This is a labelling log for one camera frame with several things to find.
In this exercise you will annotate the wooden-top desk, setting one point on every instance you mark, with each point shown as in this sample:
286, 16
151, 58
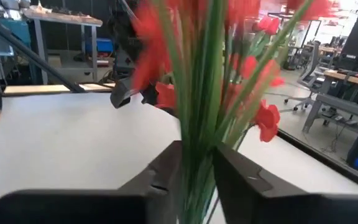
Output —
346, 105

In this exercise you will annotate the grey metal workbench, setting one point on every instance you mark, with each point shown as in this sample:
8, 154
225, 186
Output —
64, 19

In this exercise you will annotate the red carnation spray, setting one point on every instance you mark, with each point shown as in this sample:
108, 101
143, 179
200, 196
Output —
204, 93

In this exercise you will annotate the grey office chair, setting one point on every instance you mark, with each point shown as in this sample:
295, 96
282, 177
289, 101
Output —
311, 77

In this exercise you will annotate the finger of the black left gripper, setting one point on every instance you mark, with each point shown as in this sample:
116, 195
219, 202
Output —
121, 95
149, 95

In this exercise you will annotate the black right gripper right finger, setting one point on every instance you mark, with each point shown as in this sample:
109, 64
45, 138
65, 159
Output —
291, 208

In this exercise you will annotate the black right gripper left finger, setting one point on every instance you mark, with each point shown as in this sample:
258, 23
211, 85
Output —
73, 208

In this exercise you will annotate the blue storage bin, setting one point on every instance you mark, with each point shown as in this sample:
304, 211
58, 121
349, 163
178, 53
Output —
101, 46

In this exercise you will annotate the wooden table side board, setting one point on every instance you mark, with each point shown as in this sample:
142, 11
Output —
42, 89

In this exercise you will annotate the teal storage bin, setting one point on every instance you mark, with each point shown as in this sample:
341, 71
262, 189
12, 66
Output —
17, 31

